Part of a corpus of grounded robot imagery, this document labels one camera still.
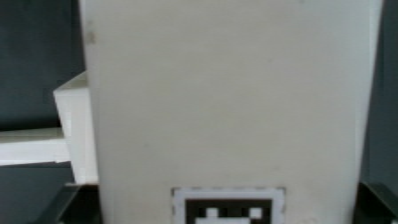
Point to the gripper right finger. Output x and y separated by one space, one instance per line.
375 205

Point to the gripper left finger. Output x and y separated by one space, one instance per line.
73 208

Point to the white cabinet body box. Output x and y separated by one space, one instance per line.
73 106

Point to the white cabinet top block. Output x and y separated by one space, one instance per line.
229 83

